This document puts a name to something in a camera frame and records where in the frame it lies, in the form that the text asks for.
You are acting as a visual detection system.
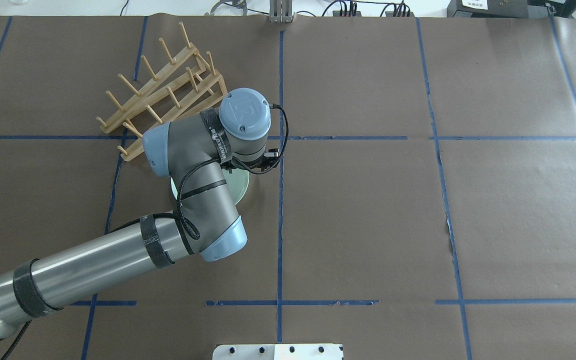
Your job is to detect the light green plate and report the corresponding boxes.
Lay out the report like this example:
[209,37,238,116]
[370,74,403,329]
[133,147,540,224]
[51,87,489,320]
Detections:
[180,164,250,210]

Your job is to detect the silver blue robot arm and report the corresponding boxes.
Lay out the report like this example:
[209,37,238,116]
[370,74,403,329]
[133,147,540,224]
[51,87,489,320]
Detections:
[0,88,286,342]

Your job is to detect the wooden plate rack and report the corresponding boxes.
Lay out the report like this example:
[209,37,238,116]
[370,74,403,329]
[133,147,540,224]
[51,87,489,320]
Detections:
[96,22,227,162]

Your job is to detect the brown paper table cover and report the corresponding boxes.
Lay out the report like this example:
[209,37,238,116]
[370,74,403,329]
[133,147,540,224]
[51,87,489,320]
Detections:
[0,14,576,360]

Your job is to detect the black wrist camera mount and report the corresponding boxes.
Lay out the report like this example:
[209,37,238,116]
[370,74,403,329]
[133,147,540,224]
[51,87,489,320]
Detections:
[230,148,283,175]

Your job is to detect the aluminium frame post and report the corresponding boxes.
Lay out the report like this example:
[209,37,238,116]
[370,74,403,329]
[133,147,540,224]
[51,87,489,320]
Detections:
[268,0,295,24]

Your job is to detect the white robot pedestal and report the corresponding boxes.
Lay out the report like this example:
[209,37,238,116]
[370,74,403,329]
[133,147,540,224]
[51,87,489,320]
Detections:
[212,342,345,360]

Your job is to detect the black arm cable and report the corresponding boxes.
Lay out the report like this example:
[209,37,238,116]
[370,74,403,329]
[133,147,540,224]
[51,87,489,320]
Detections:
[0,102,289,360]

